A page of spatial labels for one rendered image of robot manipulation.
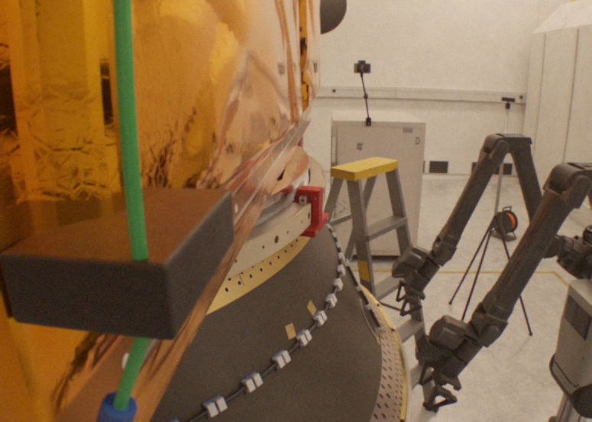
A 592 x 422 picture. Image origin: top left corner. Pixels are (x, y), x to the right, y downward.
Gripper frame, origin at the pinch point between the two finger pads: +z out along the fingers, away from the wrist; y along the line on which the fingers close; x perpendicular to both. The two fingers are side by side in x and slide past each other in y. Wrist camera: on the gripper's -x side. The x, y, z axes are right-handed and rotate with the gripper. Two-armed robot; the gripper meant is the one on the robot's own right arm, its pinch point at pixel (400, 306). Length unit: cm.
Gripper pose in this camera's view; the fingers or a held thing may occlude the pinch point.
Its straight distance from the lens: 157.5
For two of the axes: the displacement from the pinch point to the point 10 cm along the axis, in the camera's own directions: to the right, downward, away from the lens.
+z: -5.0, 8.2, 2.8
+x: 8.6, 5.0, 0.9
